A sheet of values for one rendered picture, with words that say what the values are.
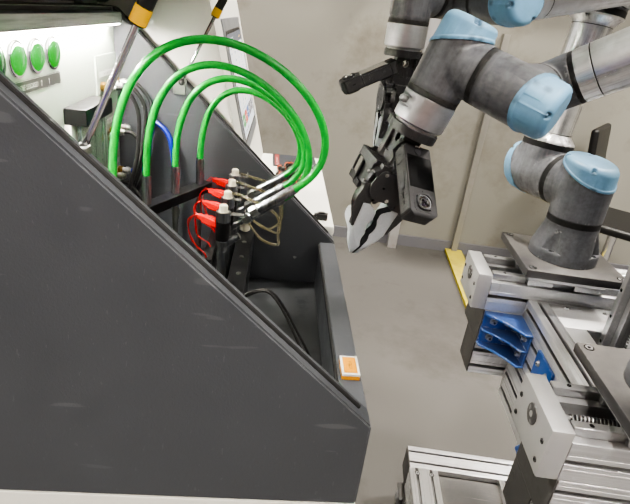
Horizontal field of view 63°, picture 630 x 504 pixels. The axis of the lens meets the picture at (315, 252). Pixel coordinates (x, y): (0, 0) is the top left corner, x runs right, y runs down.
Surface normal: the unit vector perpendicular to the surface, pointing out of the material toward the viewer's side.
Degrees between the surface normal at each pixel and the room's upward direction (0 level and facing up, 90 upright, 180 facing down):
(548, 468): 90
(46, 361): 90
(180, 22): 90
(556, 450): 90
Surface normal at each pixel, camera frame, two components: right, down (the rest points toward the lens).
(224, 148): 0.05, 0.42
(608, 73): -0.44, 0.59
